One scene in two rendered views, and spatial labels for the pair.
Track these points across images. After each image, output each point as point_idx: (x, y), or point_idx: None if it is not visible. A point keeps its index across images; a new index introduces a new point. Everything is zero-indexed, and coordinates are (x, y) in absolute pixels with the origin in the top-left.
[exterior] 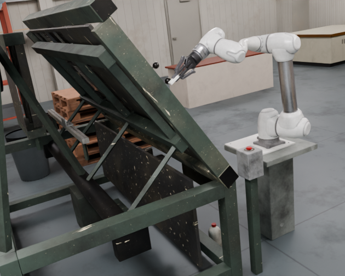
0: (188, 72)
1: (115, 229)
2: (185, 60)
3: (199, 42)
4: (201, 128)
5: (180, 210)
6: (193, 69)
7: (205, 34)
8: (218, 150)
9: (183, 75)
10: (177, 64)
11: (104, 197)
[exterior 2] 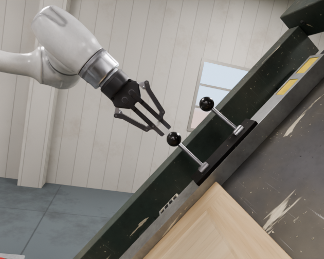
0: (128, 116)
1: None
2: (139, 90)
3: (102, 47)
4: (130, 197)
5: None
6: (119, 109)
7: (85, 26)
8: (93, 237)
9: (140, 123)
10: (157, 98)
11: None
